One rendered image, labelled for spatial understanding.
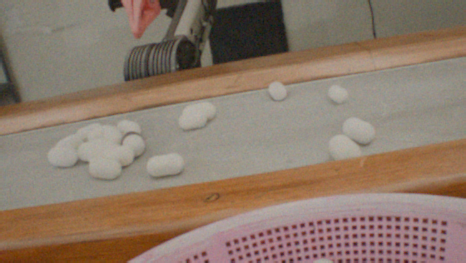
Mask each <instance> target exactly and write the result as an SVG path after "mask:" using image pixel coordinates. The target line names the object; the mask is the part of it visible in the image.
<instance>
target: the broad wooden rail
mask: <svg viewBox="0 0 466 263"><path fill-rule="evenodd" d="M459 57H466V24H464V25H461V26H457V27H446V28H442V29H434V30H430V31H426V32H424V31H422V32H415V33H407V34H404V35H399V36H391V37H384V38H381V37H380V38H375V39H371V40H364V41H359V42H347V43H344V44H339V45H334V46H333V45H331V46H326V47H318V48H311V49H305V50H302V51H297V52H285V53H281V54H275V55H271V56H267V57H254V58H250V59H245V60H240V61H237V62H228V63H224V64H219V65H210V66H205V67H198V68H193V69H189V70H184V71H179V72H172V73H167V74H162V75H158V76H154V77H146V78H141V79H136V80H132V81H128V82H121V83H117V84H112V85H107V86H103V87H95V88H91V89H87V90H82V91H78V92H71V93H66V94H62V95H58V96H55V97H47V98H43V99H38V100H35V101H28V102H19V103H16V104H12V105H7V106H4V107H0V136H8V135H12V134H17V133H21V132H28V131H32V130H41V129H45V128H49V127H56V126H61V125H65V124H69V123H73V122H81V121H90V120H95V119H98V118H103V117H111V116H116V115H120V114H125V113H129V112H138V111H142V110H146V109H152V108H156V107H164V106H169V105H173V104H178V103H183V102H196V101H200V100H205V99H211V98H214V97H223V96H228V95H233V94H237V93H242V92H251V91H256V90H265V89H269V86H270V84H271V83H272V82H280V83H281V84H282V85H283V86H287V85H291V84H296V83H306V82H313V81H318V80H323V79H327V78H336V77H344V76H348V75H353V74H354V75H356V74H361V73H366V72H373V71H375V72H377V71H382V70H386V69H390V68H399V67H406V66H410V65H412V66H414V65H419V64H422V63H426V62H438V61H442V60H450V59H455V58H459Z"/></svg>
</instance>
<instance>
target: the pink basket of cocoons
mask: <svg viewBox="0 0 466 263"><path fill-rule="evenodd" d="M377 216H382V217H383V220H382V221H378V220H377ZM387 216H391V221H388V220H386V217H387ZM399 216H400V221H396V220H395V218H396V217H399ZM347 217H348V221H344V222H343V218H347ZM351 217H356V221H351ZM360 217H365V221H361V220H360ZM369 217H373V218H374V220H373V221H369ZM405 217H409V221H404V218H405ZM414 218H419V222H415V221H414ZM423 218H424V219H429V223H426V222H423ZM334 219H339V221H340V222H335V221H334ZM325 220H330V223H325ZM433 220H438V221H437V224H433ZM311 221H313V222H314V225H313V226H309V224H308V222H311ZM317 221H322V225H317ZM442 221H447V225H446V226H445V225H442ZM300 223H305V227H300ZM295 224H296V225H297V228H296V229H292V228H291V225H295ZM369 225H374V229H370V228H369ZM378 225H383V228H379V229H378ZM391 225H392V229H387V228H386V226H391ZM395 225H397V226H400V229H398V230H395ZM283 226H288V228H289V230H287V231H284V229H283ZM343 226H348V230H344V229H343ZM352 226H357V229H354V230H352ZM360 226H365V229H360ZM404 226H409V230H405V229H404ZM414 226H418V227H419V230H418V231H417V230H416V231H414ZM335 227H340V231H335ZM423 227H424V228H425V227H428V231H423ZM276 228H280V232H276V233H275V229H276ZM326 228H331V230H332V231H327V230H326ZM432 228H434V229H437V233H436V232H432ZM318 229H323V232H318ZM269 230H270V231H271V234H269V235H267V232H266V231H269ZM311 230H314V231H315V233H313V234H310V231H311ZM441 230H446V231H447V234H441ZM302 231H305V233H306V235H305V236H303V235H301V232H302ZM260 232H263V236H259V233H260ZM296 232H297V235H298V236H297V237H294V236H293V233H296ZM362 233H366V237H361V234H362ZM369 233H374V236H372V237H369ZM378 233H380V234H383V237H378ZM387 233H392V237H387ZM288 234H289V236H290V238H287V239H286V238H285V235H288ZM345 234H349V237H347V238H345V236H344V235H345ZM352 234H357V237H352ZM395 234H400V237H395ZM404 234H408V235H409V238H404ZM251 235H255V238H252V239H251V238H250V236H251ZM335 235H340V239H336V238H335ZM414 235H415V236H418V239H414ZM277 236H280V237H281V240H279V241H278V240H277ZM327 236H332V240H327ZM422 236H427V240H422ZM241 237H246V238H247V241H242V239H241ZM319 237H324V240H323V241H319ZM431 237H437V240H436V241H431ZM270 238H273V241H271V242H268V240H269V239H270ZM311 238H315V240H316V241H310V240H311ZM237 239H238V244H235V243H234V240H237ZM305 239H307V241H308V242H306V243H303V240H305ZM441 239H445V240H446V243H443V242H441ZM263 240H265V244H260V241H263ZM295 241H299V244H296V245H295ZM355 241H358V245H357V246H353V242H355ZM361 241H366V245H363V246H362V245H361ZM370 241H373V242H374V245H371V244H370V243H369V242H370ZM378 241H383V245H382V246H379V244H378ZM386 241H387V242H391V246H389V245H387V244H386ZM227 242H230V246H226V243H227ZM288 242H290V243H291V246H286V243H288ZM348 242H349V246H345V243H348ZM395 242H400V246H396V245H395ZM253 243H257V246H252V244H253ZM336 243H341V246H336V245H337V244H336ZM404 243H409V246H404ZM413 243H415V244H418V247H413ZM281 244H282V245H283V247H281V248H279V247H278V245H281ZM328 244H333V247H331V248H329V246H328ZM245 245H248V247H249V248H248V249H246V250H245V247H244V246H245ZM320 245H325V248H323V249H320ZM422 245H427V249H424V248H422ZM272 246H274V247H275V249H274V250H270V247H272ZM312 246H316V250H312ZM431 246H436V250H433V249H431ZM440 246H441V247H444V248H445V251H440ZM238 247H240V251H236V248H238ZM306 247H309V249H308V250H307V251H304V248H306ZM265 248H266V252H262V249H265ZM297 249H300V252H296V251H295V250H297ZM257 250H258V253H259V254H256V255H255V252H254V251H257ZM353 250H358V253H353ZM362 250H366V251H367V253H362ZM369 250H374V254H373V253H369ZM379 250H384V252H383V253H379ZM387 250H392V254H387ZM203 251H206V255H205V256H202V255H201V252H203ZM227 251H232V252H233V253H232V254H229V255H228V252H227ZM288 251H292V254H288ZM337 251H341V253H342V255H337ZM345 251H350V254H345ZM395 251H400V254H395ZM404 251H408V252H409V254H408V255H404ZM249 252H250V256H246V254H247V253H249ZM282 252H284V255H283V256H280V253H282ZM329 252H334V254H333V255H331V256H329ZM413 252H418V256H413ZM321 253H325V256H320V255H321ZM422 253H425V254H427V257H425V256H422ZM272 254H276V257H274V258H272ZM313 254H317V256H318V257H316V258H313V257H314V256H313ZM431 254H433V255H435V258H431ZM196 255H197V257H198V258H197V259H195V260H194V257H193V256H196ZM307 255H310V258H309V259H305V256H307ZM237 256H242V257H243V258H242V259H238V257H237ZM264 256H268V259H269V260H265V258H264ZM298 256H301V260H300V261H298V259H297V257H298ZM440 256H444V261H443V260H440V259H439V257H440ZM379 257H380V258H383V261H379ZM188 258H189V262H187V263H198V262H200V263H205V262H204V261H205V260H208V262H209V263H248V261H252V262H253V263H273V262H276V261H277V262H278V263H281V261H282V260H285V262H286V263H313V262H314V261H317V260H319V259H326V260H335V263H338V259H342V260H343V262H341V263H404V260H409V262H408V263H413V261H417V263H421V261H425V263H466V199H461V198H457V197H456V198H453V197H447V196H430V195H421V194H401V193H385V194H376V193H374V194H350V195H347V196H328V197H321V198H315V199H309V200H303V201H294V202H289V203H285V204H280V205H277V206H270V207H266V208H263V209H259V210H256V211H251V212H248V213H245V214H239V215H237V216H232V217H229V218H227V219H224V220H222V221H218V222H214V223H211V224H209V225H207V226H203V227H202V228H199V229H195V230H193V231H190V232H188V233H186V234H184V235H181V236H178V237H176V238H175V239H173V240H171V241H168V242H166V243H164V244H162V245H159V246H157V247H155V248H153V249H151V250H149V251H147V252H145V254H141V255H139V256H138V257H137V258H134V259H132V260H131V261H129V262H127V263H179V262H181V263H186V261H185V260H186V259H188ZM231 258H235V261H234V262H231V260H230V259H231ZM258 258H260V261H257V262H256V261H255V259H258ZM290 258H293V259H294V261H292V262H290ZM355 258H359V261H354V259H355ZM362 258H367V259H366V261H362ZM370 258H375V261H371V260H370ZM386 258H390V259H391V261H387V259H386ZM395 258H396V259H400V261H399V262H395ZM345 259H350V261H345Z"/></svg>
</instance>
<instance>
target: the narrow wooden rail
mask: <svg viewBox="0 0 466 263"><path fill-rule="evenodd" d="M374 193H376V194H385V193H401V194H421V195H430V196H447V197H453V198H456V197H457V198H461V199H466V138H462V139H457V140H452V141H445V142H440V143H432V144H427V145H422V146H413V147H409V148H404V149H400V150H395V151H387V152H382V153H377V154H373V155H368V156H359V157H354V158H350V159H344V160H340V161H331V162H326V163H320V164H314V165H308V166H297V167H291V168H286V169H281V170H277V171H268V172H261V173H256V174H251V175H246V176H237V177H232V178H226V179H221V180H216V181H207V182H201V183H191V184H186V185H181V186H172V187H167V188H161V189H151V190H147V191H138V192H132V193H128V192H127V193H123V194H117V195H113V196H99V197H94V198H90V199H81V200H75V201H63V202H58V203H53V204H44V205H40V206H27V207H23V208H17V209H16V208H13V209H9V210H4V211H0V263H127V262H129V261H131V260H132V259H134V258H137V257H138V256H139V255H141V254H145V252H147V251H149V250H151V249H153V248H155V247H157V246H159V245H162V244H164V243H166V242H168V241H171V240H173V239H175V238H176V237H178V236H181V235H184V234H186V233H188V232H190V231H193V230H195V229H199V228H202V227H203V226H207V225H209V224H211V223H214V222H218V221H222V220H224V219H227V218H229V217H232V216H237V215H239V214H245V213H248V212H251V211H256V210H259V209H263V208H266V207H270V206H277V205H280V204H285V203H289V202H294V201H303V200H309V199H315V198H321V197H328V196H347V195H350V194H374Z"/></svg>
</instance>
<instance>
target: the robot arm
mask: <svg viewBox="0 0 466 263"><path fill-rule="evenodd" d="M107 4H108V6H109V8H110V10H111V12H115V11H116V9H118V8H123V7H124V8H125V9H126V12H127V14H128V19H129V22H130V24H131V32H132V34H133V35H134V37H135V39H140V38H141V36H142V35H143V33H144V31H145V30H146V29H147V26H148V25H149V24H150V23H151V22H153V21H154V20H155V19H156V18H157V17H158V15H159V14H160V13H161V10H162V9H167V8H171V7H176V6H177V5H178V0H107Z"/></svg>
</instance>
